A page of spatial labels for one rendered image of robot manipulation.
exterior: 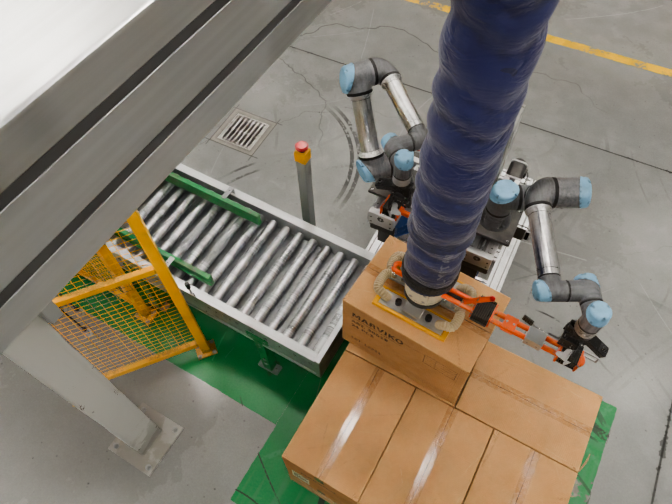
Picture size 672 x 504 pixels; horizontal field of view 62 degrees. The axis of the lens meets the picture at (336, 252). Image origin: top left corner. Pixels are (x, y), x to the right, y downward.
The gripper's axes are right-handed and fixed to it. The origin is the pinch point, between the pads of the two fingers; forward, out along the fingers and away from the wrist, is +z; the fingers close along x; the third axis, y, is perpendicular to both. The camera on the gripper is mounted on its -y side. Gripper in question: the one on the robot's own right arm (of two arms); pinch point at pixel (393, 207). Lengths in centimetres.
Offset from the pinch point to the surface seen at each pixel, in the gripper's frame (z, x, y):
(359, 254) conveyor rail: 61, 4, -19
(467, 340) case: 13, -35, 54
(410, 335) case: 13, -45, 33
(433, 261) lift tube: -32, -35, 33
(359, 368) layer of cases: 66, -50, 13
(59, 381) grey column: 6, -135, -72
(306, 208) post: 67, 19, -65
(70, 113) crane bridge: -182, -129, 41
